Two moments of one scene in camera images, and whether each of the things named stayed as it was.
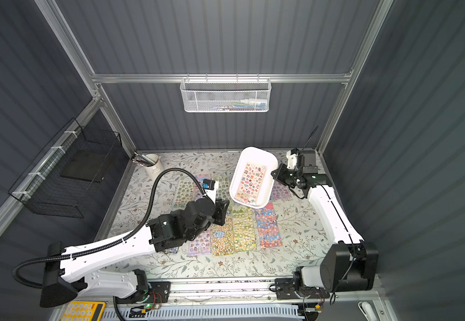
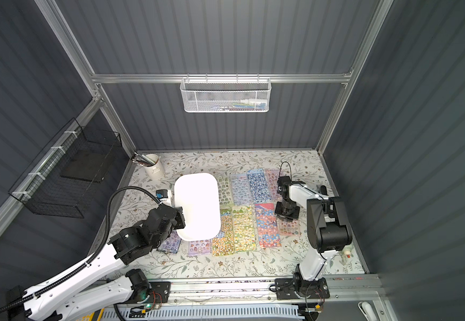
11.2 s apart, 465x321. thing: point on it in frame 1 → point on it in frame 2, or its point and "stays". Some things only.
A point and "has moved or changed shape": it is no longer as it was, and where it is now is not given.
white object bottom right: x=367 y=311 stays
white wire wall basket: x=225 y=95 stays
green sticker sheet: x=223 y=191 stays
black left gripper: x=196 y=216 → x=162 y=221
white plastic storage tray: x=252 y=182 has moved or changed shape
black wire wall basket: x=63 y=179 stays
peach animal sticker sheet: x=250 y=183 → x=287 y=227
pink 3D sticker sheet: x=202 y=244 stays
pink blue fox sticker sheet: x=268 y=231 stays
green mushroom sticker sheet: x=244 y=229 stays
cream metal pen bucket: x=154 y=170 stays
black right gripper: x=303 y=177 → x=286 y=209
